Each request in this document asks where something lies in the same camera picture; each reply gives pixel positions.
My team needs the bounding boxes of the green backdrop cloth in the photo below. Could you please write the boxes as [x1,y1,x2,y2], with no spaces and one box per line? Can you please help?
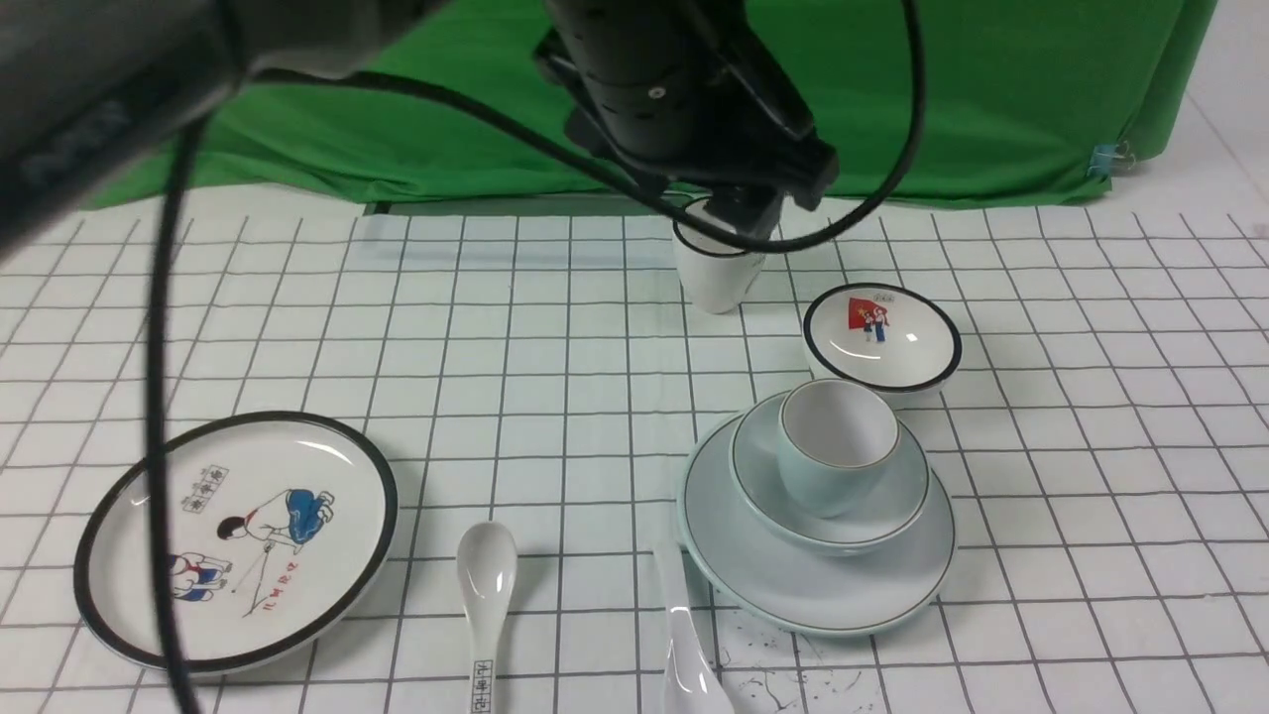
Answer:
[89,0,1218,211]

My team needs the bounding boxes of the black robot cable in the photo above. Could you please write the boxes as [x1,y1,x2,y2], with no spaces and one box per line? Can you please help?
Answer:
[143,0,928,714]

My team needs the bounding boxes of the black-rimmed illustrated plate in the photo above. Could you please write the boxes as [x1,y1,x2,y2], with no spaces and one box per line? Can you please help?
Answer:
[74,412,400,675]

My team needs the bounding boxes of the white spoon with label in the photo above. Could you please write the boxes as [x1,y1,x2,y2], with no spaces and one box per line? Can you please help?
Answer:
[456,521,519,713]

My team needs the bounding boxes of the white grid tablecloth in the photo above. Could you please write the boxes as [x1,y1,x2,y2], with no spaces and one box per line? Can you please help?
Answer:
[0,188,1269,714]

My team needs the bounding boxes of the pale blue large plate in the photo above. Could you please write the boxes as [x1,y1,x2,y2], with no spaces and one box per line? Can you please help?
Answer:
[676,413,961,639]

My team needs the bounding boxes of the blue binder clip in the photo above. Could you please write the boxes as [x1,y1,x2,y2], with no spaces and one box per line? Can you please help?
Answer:
[1085,141,1138,178]

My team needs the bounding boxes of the white black-rimmed cup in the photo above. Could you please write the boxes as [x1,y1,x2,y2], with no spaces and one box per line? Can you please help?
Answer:
[673,222,766,313]

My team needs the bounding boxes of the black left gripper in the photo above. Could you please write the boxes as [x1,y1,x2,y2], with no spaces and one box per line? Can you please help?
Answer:
[534,1,840,243]

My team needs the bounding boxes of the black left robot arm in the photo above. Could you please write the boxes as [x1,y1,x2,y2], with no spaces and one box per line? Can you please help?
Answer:
[3,1,839,252]

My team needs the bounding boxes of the small illustrated black-rimmed bowl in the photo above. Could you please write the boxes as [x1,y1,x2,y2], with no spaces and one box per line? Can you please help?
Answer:
[801,282,964,405]

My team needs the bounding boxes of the pale blue bowl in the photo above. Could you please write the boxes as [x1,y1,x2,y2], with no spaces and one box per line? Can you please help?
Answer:
[728,392,931,555]

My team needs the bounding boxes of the pale blue cup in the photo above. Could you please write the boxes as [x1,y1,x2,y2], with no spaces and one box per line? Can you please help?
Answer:
[777,380,901,517]

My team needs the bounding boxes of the plain white ceramic spoon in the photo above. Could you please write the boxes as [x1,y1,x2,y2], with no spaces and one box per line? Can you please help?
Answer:
[652,539,735,713]

